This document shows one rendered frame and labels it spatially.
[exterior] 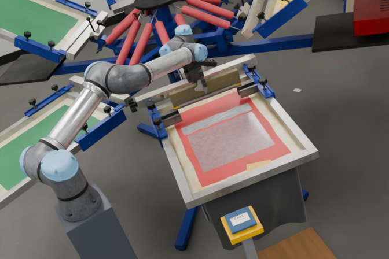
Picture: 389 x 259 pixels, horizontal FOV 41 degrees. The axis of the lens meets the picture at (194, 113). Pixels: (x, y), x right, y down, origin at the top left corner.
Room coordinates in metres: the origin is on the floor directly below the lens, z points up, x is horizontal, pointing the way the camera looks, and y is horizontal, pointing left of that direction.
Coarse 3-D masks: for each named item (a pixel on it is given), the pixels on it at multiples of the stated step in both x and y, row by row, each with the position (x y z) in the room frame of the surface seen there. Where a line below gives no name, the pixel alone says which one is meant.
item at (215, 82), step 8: (224, 72) 2.19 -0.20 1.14; (232, 72) 2.17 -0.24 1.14; (208, 80) 2.16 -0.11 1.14; (216, 80) 2.16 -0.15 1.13; (224, 80) 2.16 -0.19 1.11; (232, 80) 2.17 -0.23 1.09; (240, 80) 2.17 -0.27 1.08; (184, 88) 2.16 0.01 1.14; (192, 88) 2.15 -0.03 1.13; (208, 88) 2.16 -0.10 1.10; (216, 88) 2.16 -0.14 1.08; (176, 96) 2.14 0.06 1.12; (184, 96) 2.15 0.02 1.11; (192, 96) 2.15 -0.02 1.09; (176, 104) 2.14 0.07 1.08
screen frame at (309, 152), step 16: (272, 96) 2.08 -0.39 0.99; (160, 112) 2.30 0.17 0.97; (288, 128) 1.81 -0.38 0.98; (304, 144) 1.66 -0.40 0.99; (176, 160) 1.83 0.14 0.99; (288, 160) 1.60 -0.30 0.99; (304, 160) 1.59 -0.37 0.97; (176, 176) 1.72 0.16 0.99; (240, 176) 1.59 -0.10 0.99; (256, 176) 1.57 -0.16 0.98; (208, 192) 1.56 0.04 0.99; (224, 192) 1.56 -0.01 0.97
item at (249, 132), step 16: (224, 96) 2.27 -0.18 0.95; (256, 112) 2.04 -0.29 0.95; (224, 128) 2.00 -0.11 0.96; (240, 128) 1.96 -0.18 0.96; (256, 128) 1.92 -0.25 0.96; (272, 128) 1.88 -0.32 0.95; (240, 144) 1.84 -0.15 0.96; (256, 144) 1.81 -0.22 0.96; (272, 144) 1.77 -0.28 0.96; (256, 160) 1.70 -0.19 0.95; (272, 160) 1.67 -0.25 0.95
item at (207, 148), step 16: (192, 112) 2.22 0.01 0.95; (208, 112) 2.17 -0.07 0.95; (176, 128) 2.13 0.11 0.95; (208, 128) 2.04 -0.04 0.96; (192, 144) 1.96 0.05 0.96; (208, 144) 1.92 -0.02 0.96; (224, 144) 1.88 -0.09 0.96; (192, 160) 1.84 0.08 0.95; (208, 160) 1.80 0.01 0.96; (224, 160) 1.77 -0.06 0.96; (240, 160) 1.74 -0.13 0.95; (208, 176) 1.70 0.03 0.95; (224, 176) 1.67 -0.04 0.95
